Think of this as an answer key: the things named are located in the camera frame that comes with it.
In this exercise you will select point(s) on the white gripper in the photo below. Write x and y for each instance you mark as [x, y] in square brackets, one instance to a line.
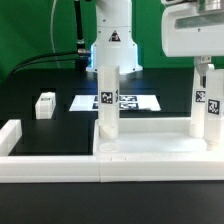
[194, 28]

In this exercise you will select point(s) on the white desk top panel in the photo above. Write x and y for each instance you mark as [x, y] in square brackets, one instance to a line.
[150, 135]

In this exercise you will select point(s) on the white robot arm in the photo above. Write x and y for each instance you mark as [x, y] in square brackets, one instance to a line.
[114, 44]

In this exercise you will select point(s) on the fiducial marker sheet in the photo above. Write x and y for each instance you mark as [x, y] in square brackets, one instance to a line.
[126, 102]

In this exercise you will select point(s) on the black vertical pole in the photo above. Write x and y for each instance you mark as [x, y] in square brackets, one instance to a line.
[79, 64]

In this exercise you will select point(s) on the white U-shaped fixture frame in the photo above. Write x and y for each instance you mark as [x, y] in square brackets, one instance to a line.
[104, 167]

